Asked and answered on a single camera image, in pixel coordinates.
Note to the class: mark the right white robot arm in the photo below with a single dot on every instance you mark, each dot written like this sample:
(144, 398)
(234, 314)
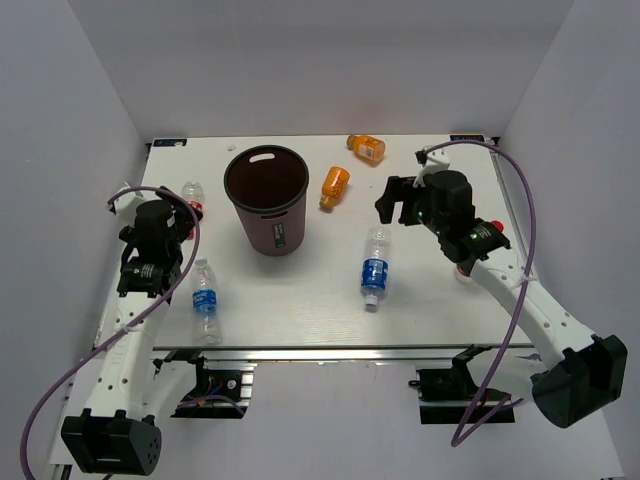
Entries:
(577, 372)

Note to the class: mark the blue corner sticker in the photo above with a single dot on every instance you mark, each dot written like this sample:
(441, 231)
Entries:
(169, 142)
(468, 137)

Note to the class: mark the red cap bottle at right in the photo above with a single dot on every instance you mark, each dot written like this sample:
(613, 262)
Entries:
(490, 235)

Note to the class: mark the brown plastic waste bin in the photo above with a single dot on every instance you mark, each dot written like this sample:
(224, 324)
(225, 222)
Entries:
(267, 185)

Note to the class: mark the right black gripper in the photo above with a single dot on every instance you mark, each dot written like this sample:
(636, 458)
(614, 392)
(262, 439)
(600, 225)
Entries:
(396, 192)

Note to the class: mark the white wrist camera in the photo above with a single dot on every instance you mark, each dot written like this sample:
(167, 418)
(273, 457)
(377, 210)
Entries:
(125, 206)
(431, 163)

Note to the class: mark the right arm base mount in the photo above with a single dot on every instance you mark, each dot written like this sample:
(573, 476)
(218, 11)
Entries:
(445, 393)

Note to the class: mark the blue label water bottle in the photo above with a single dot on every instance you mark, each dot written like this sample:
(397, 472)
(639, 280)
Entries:
(375, 267)
(204, 302)

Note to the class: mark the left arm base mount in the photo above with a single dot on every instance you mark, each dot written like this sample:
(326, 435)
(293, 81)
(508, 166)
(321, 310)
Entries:
(221, 390)

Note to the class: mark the right blue corner sticker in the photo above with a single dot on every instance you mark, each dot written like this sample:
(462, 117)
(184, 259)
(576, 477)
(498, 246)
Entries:
(468, 137)

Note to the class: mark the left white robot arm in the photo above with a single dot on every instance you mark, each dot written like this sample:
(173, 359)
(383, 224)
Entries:
(117, 431)

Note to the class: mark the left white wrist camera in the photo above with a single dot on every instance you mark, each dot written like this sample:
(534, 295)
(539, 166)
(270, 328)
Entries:
(125, 206)

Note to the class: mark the orange bottle with white label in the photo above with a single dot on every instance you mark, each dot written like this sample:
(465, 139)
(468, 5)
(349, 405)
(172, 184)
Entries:
(367, 148)

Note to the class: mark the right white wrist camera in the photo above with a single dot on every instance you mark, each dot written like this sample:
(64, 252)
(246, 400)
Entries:
(431, 163)

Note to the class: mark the left blue corner sticker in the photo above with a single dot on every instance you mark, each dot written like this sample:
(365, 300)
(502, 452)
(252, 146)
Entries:
(169, 142)

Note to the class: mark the clear bottle red label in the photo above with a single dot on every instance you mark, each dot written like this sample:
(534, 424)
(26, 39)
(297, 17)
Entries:
(193, 193)

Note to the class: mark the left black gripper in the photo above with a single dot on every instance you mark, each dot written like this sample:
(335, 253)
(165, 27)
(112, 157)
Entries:
(181, 221)

